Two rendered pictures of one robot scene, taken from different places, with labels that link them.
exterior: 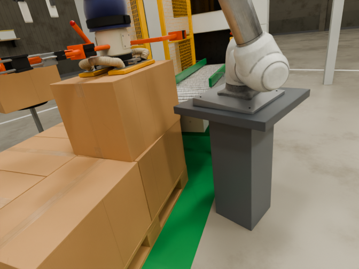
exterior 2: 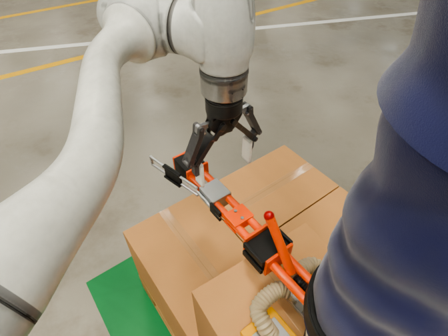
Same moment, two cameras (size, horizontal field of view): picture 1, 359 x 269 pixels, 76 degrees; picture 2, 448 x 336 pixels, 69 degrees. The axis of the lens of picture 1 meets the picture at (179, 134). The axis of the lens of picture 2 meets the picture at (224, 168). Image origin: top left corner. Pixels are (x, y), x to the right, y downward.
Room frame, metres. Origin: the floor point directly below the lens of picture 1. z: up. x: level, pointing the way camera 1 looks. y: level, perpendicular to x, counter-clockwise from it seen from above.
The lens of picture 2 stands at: (1.25, -0.03, 1.76)
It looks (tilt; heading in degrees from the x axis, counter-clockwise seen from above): 45 degrees down; 120
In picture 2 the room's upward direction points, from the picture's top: straight up
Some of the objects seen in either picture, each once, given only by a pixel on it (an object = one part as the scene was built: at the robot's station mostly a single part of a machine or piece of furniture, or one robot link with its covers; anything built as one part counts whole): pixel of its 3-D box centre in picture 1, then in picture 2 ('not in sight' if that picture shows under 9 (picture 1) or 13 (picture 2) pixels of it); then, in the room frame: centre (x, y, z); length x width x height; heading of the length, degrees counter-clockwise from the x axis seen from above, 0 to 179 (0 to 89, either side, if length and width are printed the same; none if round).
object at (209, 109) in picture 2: not in sight; (224, 113); (0.98, 0.45, 1.37); 0.08 x 0.07 x 0.09; 65
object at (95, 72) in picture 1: (104, 66); not in sight; (1.41, 0.37, 0.97); 0.34 x 0.10 x 0.05; 156
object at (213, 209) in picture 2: (36, 60); (183, 186); (0.85, 0.45, 1.07); 0.31 x 0.03 x 0.05; 169
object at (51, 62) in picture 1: (43, 60); (215, 195); (0.94, 0.47, 1.07); 0.07 x 0.07 x 0.04; 66
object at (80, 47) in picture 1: (82, 51); (267, 247); (1.14, 0.39, 1.07); 0.10 x 0.08 x 0.06; 66
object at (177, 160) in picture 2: (7, 64); (191, 165); (0.82, 0.53, 1.07); 0.08 x 0.07 x 0.05; 156
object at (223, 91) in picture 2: not in sight; (224, 81); (0.98, 0.45, 1.45); 0.09 x 0.09 x 0.06
